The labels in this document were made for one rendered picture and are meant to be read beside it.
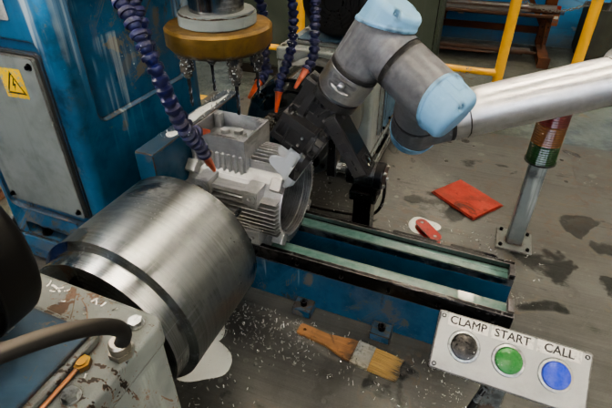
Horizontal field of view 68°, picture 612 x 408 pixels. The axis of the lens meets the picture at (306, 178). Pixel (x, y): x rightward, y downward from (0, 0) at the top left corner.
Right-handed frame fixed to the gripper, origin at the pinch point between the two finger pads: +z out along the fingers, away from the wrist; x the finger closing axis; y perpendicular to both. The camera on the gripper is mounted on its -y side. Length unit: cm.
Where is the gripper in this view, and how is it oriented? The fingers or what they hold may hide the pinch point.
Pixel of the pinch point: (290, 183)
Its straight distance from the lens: 79.8
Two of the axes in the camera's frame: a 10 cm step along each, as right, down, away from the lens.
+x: -3.8, 5.1, -7.7
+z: -4.6, 6.2, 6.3
